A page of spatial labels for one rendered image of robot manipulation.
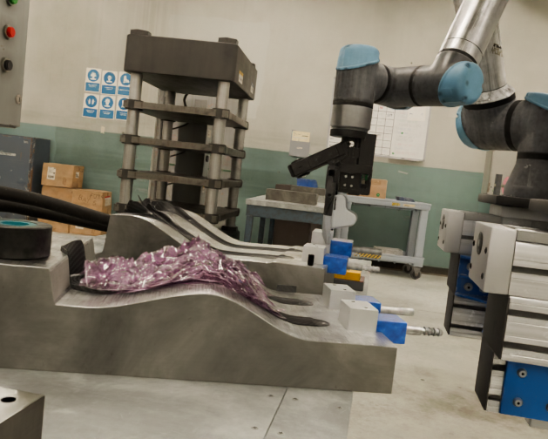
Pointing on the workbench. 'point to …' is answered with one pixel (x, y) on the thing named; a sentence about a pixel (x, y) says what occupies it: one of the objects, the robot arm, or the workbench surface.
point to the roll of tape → (15, 239)
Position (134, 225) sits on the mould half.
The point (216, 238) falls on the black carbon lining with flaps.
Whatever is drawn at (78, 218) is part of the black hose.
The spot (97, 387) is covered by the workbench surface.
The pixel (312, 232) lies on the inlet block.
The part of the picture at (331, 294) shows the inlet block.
